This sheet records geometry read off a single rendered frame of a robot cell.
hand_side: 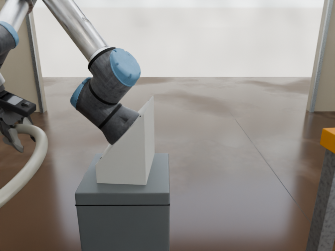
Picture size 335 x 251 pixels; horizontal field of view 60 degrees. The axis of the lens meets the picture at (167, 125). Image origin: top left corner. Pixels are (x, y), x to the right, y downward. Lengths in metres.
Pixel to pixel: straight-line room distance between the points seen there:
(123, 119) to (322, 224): 1.03
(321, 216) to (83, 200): 1.08
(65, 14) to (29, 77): 4.34
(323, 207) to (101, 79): 1.14
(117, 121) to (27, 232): 1.56
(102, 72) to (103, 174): 0.44
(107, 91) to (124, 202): 0.47
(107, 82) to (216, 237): 1.56
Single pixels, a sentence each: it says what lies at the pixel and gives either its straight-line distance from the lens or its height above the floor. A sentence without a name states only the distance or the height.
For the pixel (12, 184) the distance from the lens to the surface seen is 0.72.
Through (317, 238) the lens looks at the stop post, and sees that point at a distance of 1.65.
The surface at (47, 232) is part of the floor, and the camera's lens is 2.54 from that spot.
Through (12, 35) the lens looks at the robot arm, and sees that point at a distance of 1.05.
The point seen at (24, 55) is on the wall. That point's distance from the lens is 5.60.
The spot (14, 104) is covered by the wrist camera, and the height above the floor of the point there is 1.29.
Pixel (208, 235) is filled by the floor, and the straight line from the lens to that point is 2.37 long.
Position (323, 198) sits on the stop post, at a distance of 1.54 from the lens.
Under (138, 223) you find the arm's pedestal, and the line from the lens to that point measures 1.34.
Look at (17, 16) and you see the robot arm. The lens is 1.39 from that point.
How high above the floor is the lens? 1.52
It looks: 19 degrees down
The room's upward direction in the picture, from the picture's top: straight up
